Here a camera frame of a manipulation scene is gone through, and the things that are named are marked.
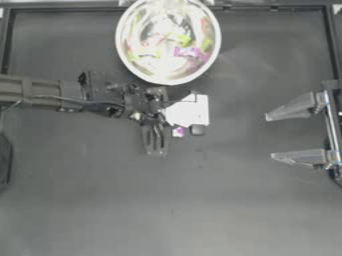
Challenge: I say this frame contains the magenta candy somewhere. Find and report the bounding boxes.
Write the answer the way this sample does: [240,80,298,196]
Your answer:
[171,125,189,139]

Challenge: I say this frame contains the purple white candy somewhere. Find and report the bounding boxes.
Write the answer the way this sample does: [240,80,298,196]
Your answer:
[174,46,204,59]

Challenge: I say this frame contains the white candy with green end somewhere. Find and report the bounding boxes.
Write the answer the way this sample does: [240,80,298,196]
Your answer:
[129,46,163,62]

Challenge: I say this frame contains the red candy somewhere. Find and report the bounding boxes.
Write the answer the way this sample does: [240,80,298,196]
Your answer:
[143,32,167,46]

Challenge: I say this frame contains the steel bowl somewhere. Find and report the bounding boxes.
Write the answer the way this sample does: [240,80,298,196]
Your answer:
[114,0,224,87]

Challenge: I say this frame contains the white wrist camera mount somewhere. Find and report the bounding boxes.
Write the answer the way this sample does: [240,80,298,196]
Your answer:
[165,93,212,128]

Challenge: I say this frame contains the black table frame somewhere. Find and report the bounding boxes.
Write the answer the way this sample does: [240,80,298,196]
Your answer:
[0,0,342,84]

